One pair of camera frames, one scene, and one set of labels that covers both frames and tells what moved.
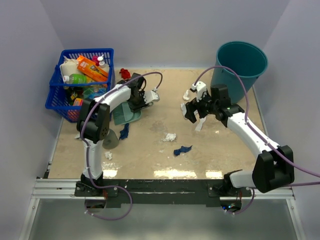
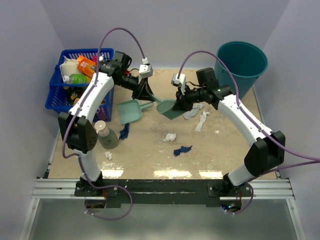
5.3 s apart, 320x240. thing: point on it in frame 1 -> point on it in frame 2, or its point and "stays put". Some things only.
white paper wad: x=170 y=137 stays put
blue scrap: x=184 y=149 stays put
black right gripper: x=193 y=105 -> x=181 y=103
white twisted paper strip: x=199 y=126 stays put
